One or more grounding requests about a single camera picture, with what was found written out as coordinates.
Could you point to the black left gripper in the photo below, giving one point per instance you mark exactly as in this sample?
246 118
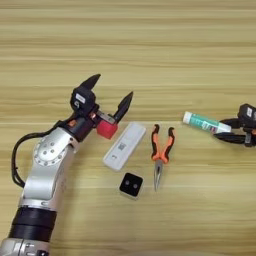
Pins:
80 128

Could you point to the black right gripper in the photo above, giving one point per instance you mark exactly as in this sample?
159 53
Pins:
250 137

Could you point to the white green glue stick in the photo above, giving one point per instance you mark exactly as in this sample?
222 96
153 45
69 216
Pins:
203 122

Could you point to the red cube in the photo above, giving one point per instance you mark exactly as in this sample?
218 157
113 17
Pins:
106 130

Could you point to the white rectangular device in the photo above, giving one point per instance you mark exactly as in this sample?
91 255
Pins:
123 146

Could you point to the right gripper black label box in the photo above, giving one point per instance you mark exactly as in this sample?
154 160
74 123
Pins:
247 114

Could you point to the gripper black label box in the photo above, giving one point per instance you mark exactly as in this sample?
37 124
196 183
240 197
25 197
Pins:
247 114
83 100

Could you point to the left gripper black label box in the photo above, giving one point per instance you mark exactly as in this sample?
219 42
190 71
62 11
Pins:
83 100

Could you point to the orange black needle-nose pliers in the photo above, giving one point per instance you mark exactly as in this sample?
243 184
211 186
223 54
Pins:
161 156

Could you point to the small black square device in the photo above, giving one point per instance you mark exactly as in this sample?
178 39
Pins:
131 185

